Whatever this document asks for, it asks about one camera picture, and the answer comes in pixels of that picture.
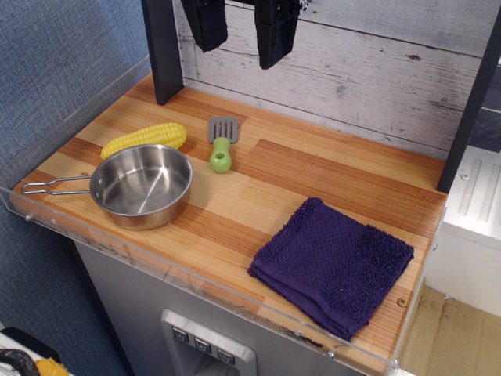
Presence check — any grey spatula green handle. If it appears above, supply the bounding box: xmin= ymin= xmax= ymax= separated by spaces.
xmin=208 ymin=117 xmax=239 ymax=173

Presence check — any clear acrylic table guard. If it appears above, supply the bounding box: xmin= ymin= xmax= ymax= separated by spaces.
xmin=0 ymin=54 xmax=400 ymax=373

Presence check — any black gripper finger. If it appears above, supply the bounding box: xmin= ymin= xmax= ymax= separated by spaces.
xmin=181 ymin=0 xmax=228 ymax=52
xmin=254 ymin=0 xmax=300 ymax=70

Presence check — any dark right shelf post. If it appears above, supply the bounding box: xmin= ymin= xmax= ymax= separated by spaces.
xmin=436 ymin=9 xmax=500 ymax=193

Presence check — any dark left shelf post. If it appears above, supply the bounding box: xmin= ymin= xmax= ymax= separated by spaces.
xmin=141 ymin=0 xmax=184 ymax=105

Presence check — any white ridged side counter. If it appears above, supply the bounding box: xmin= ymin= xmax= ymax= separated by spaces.
xmin=444 ymin=146 xmax=500 ymax=240

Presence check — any stainless steel pan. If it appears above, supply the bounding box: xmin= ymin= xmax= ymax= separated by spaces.
xmin=20 ymin=144 xmax=194 ymax=230

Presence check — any black and yellow object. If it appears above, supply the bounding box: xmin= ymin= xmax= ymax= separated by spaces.
xmin=1 ymin=349 xmax=70 ymax=376

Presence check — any purple folded cloth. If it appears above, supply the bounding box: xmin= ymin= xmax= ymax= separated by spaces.
xmin=248 ymin=197 xmax=414 ymax=341

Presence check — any yellow plastic corn cob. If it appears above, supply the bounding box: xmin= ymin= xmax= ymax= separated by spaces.
xmin=100 ymin=122 xmax=187 ymax=160

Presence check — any silver dispenser panel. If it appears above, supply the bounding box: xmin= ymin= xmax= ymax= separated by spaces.
xmin=160 ymin=309 xmax=258 ymax=375

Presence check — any dark shelf post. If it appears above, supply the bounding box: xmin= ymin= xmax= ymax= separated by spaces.
xmin=436 ymin=9 xmax=500 ymax=193
xmin=141 ymin=0 xmax=184 ymax=105

